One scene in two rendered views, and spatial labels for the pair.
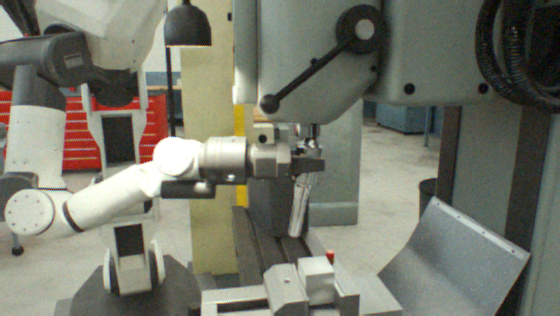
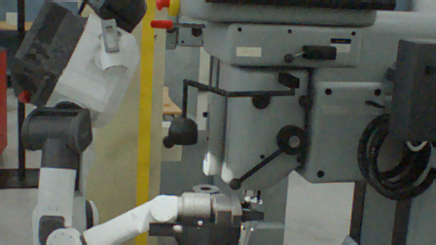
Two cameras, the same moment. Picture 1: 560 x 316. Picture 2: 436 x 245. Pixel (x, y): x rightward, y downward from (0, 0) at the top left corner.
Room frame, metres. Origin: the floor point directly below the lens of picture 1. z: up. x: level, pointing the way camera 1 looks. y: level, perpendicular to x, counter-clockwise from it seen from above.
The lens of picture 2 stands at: (-0.98, 0.20, 1.85)
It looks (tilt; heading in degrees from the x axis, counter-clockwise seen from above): 13 degrees down; 355
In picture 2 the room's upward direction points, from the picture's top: 3 degrees clockwise
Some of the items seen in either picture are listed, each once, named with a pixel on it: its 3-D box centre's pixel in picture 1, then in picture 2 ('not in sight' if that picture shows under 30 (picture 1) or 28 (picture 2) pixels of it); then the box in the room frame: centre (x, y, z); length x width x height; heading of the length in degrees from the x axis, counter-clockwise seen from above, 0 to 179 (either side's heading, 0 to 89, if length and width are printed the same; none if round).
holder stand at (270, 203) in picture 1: (276, 190); (210, 222); (1.15, 0.03, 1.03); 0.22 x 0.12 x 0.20; 22
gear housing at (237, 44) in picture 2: not in sight; (279, 40); (0.71, -0.08, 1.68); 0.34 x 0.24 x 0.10; 101
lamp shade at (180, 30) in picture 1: (187, 25); (183, 128); (0.63, 0.15, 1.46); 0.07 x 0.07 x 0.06
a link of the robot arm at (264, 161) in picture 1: (257, 162); (216, 211); (0.70, 0.06, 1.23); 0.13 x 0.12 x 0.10; 1
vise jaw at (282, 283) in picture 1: (284, 291); not in sight; (0.62, 0.00, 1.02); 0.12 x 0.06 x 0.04; 11
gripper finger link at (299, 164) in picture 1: (307, 165); (252, 216); (0.67, -0.04, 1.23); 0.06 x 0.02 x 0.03; 91
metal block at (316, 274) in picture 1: (315, 280); not in sight; (0.63, -0.05, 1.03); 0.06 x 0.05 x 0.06; 11
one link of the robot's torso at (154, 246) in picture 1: (134, 266); not in sight; (1.30, 0.56, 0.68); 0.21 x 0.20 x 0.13; 22
